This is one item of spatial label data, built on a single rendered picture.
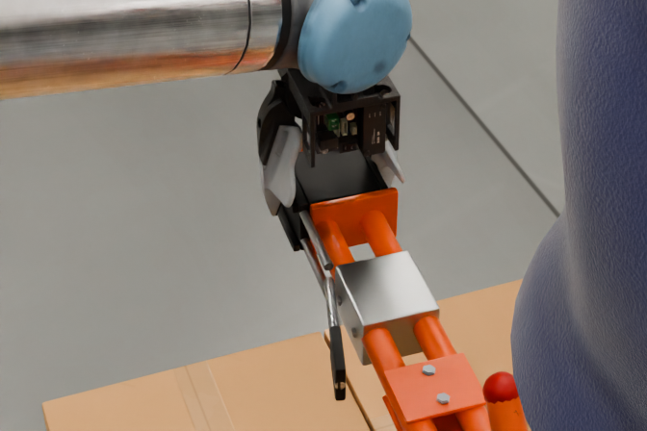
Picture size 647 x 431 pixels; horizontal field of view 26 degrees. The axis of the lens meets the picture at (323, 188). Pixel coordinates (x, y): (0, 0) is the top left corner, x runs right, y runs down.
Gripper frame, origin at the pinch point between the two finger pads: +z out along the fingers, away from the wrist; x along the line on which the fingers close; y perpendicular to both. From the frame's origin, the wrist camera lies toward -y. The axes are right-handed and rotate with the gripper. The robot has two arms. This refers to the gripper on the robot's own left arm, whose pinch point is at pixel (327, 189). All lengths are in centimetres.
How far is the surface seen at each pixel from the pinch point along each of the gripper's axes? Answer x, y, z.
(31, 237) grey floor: -21, -143, 121
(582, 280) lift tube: -11, 60, -47
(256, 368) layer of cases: 3, -42, 66
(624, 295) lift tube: -11, 63, -49
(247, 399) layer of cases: 0, -37, 66
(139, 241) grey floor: 0, -134, 121
